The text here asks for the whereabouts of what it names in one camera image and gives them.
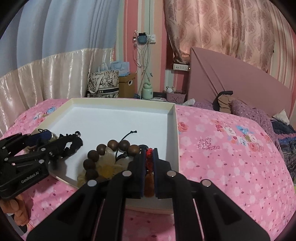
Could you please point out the purple dotted pillow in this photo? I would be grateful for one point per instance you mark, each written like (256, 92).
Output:
(249, 113)

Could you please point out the white power strip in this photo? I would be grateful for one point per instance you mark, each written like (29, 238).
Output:
(181, 67)

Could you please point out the wall socket with blue charger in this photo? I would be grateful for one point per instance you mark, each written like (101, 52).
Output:
(143, 38)

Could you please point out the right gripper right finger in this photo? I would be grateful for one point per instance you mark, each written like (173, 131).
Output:
(162, 186)

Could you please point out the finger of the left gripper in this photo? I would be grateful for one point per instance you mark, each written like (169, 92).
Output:
(42, 136)
(62, 147)

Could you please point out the pink patterned curtain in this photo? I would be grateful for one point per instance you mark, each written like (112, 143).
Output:
(240, 29)

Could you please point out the black white patterned tote bag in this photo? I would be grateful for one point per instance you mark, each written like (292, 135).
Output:
(103, 84)

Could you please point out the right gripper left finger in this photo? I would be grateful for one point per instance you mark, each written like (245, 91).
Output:
(135, 188)

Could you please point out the blue and cream curtain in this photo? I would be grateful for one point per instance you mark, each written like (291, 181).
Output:
(49, 48)

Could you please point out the red knot tassel charm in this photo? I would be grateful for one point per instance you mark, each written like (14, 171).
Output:
(149, 177)

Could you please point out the pink plastic basket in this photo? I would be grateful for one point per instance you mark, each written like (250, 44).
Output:
(176, 97)

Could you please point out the green thermos bottle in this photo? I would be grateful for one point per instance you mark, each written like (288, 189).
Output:
(147, 91)

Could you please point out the pink bed headboard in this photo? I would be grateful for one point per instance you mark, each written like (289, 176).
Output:
(212, 72)

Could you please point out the white shallow box tray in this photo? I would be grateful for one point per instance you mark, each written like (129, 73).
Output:
(102, 119)

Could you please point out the brown cardboard box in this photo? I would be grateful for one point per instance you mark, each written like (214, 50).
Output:
(126, 86)

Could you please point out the pink floral bed sheet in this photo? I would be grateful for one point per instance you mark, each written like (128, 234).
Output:
(233, 152)

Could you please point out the person's left hand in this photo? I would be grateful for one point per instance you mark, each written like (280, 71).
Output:
(17, 207)

